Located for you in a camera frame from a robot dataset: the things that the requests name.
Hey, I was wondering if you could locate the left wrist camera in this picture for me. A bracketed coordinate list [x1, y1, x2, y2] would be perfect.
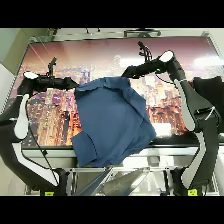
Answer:
[47, 56, 58, 80]

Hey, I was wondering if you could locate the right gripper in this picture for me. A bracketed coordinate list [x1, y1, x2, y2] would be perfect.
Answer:
[121, 64, 146, 80]

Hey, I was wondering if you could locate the black cable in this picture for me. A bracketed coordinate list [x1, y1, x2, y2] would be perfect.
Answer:
[27, 122, 57, 175]

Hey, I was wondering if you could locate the silver frame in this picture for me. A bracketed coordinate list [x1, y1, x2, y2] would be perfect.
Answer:
[22, 145, 224, 197]

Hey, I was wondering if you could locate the blue shirt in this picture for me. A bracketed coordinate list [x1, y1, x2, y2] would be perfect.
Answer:
[70, 76, 158, 168]

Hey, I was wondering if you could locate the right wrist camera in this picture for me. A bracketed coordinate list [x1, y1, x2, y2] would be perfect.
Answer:
[137, 40, 153, 63]

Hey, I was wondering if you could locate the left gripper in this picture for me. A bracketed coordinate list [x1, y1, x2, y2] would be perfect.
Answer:
[61, 77, 81, 91]

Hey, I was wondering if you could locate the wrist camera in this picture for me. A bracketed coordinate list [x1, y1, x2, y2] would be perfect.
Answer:
[137, 40, 153, 63]
[47, 56, 58, 80]

